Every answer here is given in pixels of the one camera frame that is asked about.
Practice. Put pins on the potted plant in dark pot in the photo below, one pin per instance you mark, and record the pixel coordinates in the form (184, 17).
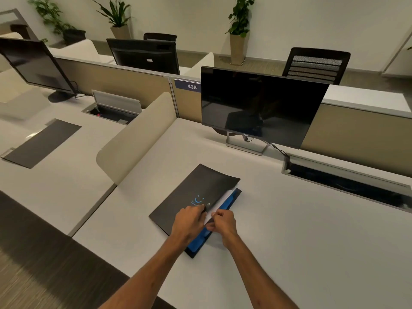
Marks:
(61, 27)

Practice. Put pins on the person's left fingers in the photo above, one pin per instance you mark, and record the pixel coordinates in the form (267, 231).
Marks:
(199, 210)

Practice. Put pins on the black monitor rear side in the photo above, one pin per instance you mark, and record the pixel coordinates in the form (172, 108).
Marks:
(144, 57)

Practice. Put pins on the person's left forearm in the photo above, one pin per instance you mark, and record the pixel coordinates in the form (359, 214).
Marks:
(146, 275)

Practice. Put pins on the black folder with blue inside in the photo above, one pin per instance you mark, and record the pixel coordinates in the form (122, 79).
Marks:
(193, 193)

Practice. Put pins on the person's left hand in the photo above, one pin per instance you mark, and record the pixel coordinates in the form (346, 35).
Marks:
(186, 223)

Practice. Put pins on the blue desk number label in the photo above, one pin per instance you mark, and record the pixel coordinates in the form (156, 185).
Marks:
(188, 85)

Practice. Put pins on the white curved desk divider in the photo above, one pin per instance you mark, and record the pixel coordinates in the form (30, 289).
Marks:
(79, 49)
(201, 64)

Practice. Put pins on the closed black folder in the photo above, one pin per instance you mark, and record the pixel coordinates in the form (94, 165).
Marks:
(41, 143)

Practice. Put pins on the potted plant in short beige pot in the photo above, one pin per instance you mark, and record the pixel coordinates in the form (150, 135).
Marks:
(117, 19)

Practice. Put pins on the white paper sheet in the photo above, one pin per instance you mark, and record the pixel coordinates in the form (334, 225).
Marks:
(222, 204)

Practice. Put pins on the potted plant in tall beige pot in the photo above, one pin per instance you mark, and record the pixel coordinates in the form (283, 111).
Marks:
(238, 28)

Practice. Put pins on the black monitor with silver stand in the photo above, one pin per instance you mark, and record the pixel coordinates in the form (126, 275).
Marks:
(260, 106)

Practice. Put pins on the person's right hand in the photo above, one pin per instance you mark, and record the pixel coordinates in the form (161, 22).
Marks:
(228, 226)

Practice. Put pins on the person's right thumb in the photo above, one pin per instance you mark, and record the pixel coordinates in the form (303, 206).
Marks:
(212, 226)

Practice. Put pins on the black monitor with round base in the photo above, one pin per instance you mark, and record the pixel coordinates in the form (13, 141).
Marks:
(35, 65)

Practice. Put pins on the black mesh office chair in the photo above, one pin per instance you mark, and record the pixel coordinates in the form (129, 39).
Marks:
(317, 65)

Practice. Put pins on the person's right forearm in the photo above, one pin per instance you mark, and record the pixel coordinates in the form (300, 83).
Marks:
(257, 276)

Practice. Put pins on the tan fabric partition panel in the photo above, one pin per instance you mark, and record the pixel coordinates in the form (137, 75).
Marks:
(360, 135)
(112, 82)

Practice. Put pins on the beige curved desk divider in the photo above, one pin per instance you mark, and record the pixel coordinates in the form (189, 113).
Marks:
(135, 138)

